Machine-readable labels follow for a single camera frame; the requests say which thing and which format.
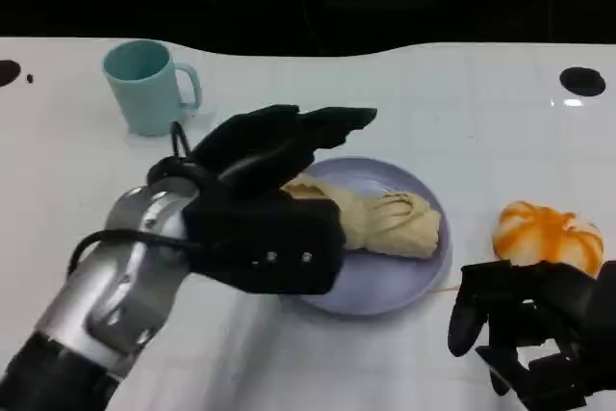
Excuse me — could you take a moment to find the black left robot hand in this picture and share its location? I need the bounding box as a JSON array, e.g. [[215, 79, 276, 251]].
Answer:
[[185, 103, 379, 201]]

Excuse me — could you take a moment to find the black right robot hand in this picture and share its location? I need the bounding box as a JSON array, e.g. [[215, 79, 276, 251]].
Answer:
[[447, 259, 616, 411]]

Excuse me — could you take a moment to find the beige towel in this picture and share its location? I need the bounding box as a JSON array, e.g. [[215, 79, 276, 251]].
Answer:
[[280, 172, 442, 262]]

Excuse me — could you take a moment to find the orange and white bread roll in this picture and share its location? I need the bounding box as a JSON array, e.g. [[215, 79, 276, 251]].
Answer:
[[491, 199, 605, 278]]

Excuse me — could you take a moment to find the pale green mug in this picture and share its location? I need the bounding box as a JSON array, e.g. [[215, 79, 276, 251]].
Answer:
[[101, 39, 203, 138]]

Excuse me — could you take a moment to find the lilac plate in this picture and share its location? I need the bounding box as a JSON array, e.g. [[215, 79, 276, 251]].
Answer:
[[273, 156, 453, 320]]

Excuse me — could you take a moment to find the short black looped wrist cable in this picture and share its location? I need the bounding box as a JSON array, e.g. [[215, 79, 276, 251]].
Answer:
[[169, 120, 194, 163]]

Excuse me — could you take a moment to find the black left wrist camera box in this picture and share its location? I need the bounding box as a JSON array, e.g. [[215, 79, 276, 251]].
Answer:
[[181, 188, 348, 296]]

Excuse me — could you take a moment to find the long black arm cable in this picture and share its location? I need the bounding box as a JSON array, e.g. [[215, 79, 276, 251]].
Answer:
[[68, 229, 206, 282]]

